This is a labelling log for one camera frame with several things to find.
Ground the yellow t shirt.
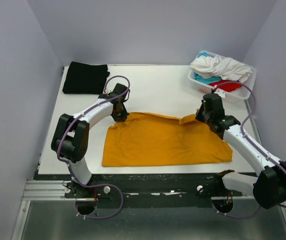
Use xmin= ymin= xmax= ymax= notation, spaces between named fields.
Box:
xmin=102 ymin=112 xmax=233 ymax=167

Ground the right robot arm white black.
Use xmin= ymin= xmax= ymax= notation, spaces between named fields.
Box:
xmin=196 ymin=93 xmax=286 ymax=209

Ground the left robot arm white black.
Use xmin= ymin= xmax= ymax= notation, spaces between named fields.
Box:
xmin=51 ymin=83 xmax=129 ymax=198

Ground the red t shirt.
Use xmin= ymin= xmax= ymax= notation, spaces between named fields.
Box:
xmin=210 ymin=80 xmax=242 ymax=92

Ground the light blue t shirt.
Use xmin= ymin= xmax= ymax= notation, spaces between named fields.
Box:
xmin=193 ymin=73 xmax=222 ymax=85

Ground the white plastic laundry basket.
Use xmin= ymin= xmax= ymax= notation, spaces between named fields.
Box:
xmin=188 ymin=51 xmax=256 ymax=102

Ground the white crumpled t shirt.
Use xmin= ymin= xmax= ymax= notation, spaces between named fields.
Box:
xmin=190 ymin=53 xmax=252 ymax=83

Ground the folded black t shirt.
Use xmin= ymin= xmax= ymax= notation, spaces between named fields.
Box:
xmin=62 ymin=61 xmax=110 ymax=95

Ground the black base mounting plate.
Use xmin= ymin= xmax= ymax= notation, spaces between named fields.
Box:
xmin=34 ymin=173 xmax=242 ymax=209

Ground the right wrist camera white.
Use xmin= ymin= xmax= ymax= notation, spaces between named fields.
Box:
xmin=214 ymin=88 xmax=226 ymax=99

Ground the aluminium frame rail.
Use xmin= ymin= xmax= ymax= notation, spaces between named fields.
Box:
xmin=22 ymin=178 xmax=258 ymax=201

